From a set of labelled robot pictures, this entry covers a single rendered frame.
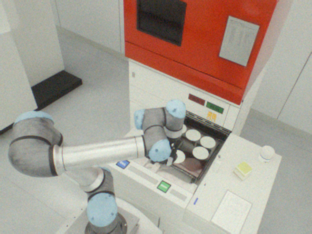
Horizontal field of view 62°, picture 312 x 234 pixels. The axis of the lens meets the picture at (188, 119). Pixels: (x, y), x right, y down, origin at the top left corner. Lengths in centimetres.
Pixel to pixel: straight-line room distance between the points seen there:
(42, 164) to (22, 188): 185
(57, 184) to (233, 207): 171
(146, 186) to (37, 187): 146
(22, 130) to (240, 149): 116
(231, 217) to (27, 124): 96
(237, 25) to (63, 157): 93
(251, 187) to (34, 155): 106
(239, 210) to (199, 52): 85
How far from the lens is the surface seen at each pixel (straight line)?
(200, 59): 146
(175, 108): 95
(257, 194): 148
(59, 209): 249
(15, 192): 270
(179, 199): 136
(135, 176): 141
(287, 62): 302
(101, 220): 114
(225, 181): 146
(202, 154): 162
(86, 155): 85
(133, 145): 85
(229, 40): 135
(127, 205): 149
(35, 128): 94
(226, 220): 134
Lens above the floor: 213
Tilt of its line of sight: 43 degrees down
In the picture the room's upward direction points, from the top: 11 degrees clockwise
